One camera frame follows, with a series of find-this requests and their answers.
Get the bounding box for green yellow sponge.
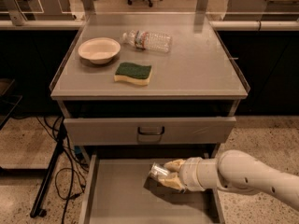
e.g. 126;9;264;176
114;63;152;86

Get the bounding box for black stand leg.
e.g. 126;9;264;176
30;124;65;218

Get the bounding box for open grey middle drawer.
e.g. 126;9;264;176
78;154;225;224

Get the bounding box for white paper bowl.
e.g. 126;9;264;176
78;37;121;64

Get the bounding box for grey upper drawer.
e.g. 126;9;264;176
64;117;236;146

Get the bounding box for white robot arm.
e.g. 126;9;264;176
155;150;299;210

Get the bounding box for black floor cables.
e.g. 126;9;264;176
34;115;90;224

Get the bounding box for grey metal drawer cabinet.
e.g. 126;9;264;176
49;12;251;224

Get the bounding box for clear plastic water bottle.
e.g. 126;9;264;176
122;30;172;53

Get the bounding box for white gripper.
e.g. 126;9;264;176
158;158;205;191

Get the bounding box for silver blue redbull can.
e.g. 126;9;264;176
149;162;171;181

